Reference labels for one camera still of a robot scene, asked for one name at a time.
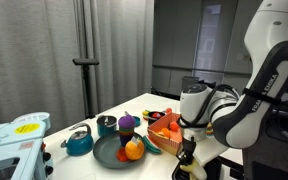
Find red checkered paper box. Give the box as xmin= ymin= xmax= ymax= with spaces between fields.
xmin=146 ymin=112 xmax=184 ymax=157

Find light blue toy oven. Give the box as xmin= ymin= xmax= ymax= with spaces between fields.
xmin=0 ymin=111 xmax=55 ymax=180

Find orange toy ball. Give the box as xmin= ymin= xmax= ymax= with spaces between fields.
xmin=160 ymin=127 xmax=172 ymax=139
xmin=169 ymin=120 xmax=181 ymax=132

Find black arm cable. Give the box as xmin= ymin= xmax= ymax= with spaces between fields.
xmin=178 ymin=83 xmax=242 ymax=130

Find red toy food slice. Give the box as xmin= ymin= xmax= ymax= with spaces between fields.
xmin=115 ymin=146 xmax=131 ymax=163

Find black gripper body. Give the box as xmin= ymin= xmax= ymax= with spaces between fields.
xmin=181 ymin=135 xmax=198 ymax=158

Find stacked colourful toy cups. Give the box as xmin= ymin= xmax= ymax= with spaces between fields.
xmin=117 ymin=111 xmax=137 ymax=148

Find grey curtain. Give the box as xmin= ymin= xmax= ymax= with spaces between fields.
xmin=0 ymin=0 xmax=155 ymax=128

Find teal toy kettle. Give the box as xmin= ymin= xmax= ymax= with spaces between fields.
xmin=59 ymin=122 xmax=95 ymax=157

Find black toy bowl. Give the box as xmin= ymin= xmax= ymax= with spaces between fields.
xmin=146 ymin=110 xmax=167 ymax=127

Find green toy pea pod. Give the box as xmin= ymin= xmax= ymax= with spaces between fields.
xmin=141 ymin=134 xmax=164 ymax=156

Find teal toy pot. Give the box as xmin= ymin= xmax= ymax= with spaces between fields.
xmin=96 ymin=114 xmax=119 ymax=138

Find black camera stand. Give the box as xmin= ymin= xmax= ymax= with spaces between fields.
xmin=71 ymin=57 xmax=100 ymax=120

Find orange toy fruit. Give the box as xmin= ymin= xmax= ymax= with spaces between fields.
xmin=124 ymin=136 xmax=146 ymax=162

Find toy hamburger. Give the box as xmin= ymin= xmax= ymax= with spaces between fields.
xmin=205 ymin=122 xmax=215 ymax=138

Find black plastic tray basket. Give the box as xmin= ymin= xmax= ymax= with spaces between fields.
xmin=171 ymin=163 xmax=216 ymax=180

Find small teal toy plate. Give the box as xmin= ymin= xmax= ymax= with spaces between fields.
xmin=131 ymin=115 xmax=142 ymax=128

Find yellow banana plush toy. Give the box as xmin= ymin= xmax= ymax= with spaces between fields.
xmin=179 ymin=159 xmax=208 ymax=180

